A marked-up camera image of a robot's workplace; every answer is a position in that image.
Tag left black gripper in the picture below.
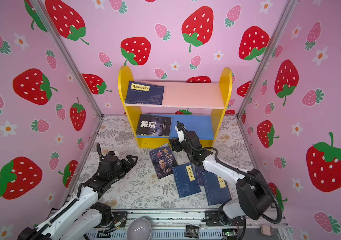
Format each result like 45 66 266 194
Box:
111 154 138 184

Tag dark portrait cover book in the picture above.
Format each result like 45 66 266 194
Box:
149 144 178 180

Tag black wolf cover book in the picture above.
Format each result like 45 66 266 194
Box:
136 115 172 137

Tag navy book yellow label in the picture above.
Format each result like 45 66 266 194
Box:
125 81 165 105

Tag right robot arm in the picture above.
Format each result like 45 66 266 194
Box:
170 121 282 225

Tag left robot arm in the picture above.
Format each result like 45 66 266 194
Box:
18 144 138 240

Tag yellow pink blue bookshelf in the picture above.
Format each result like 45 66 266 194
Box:
118 66 232 149

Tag grey round bowl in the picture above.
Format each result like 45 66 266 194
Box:
127 218 152 240

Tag small black circuit board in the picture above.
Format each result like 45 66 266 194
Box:
185 225 199 239

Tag green circuit board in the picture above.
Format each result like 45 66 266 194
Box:
221 229 237 240

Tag small beige box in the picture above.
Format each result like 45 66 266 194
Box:
260 225 273 237

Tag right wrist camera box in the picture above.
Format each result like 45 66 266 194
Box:
175 126 185 143

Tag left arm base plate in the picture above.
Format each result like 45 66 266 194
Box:
96 211 128 229

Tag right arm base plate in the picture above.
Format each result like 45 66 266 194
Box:
201 210 246 227

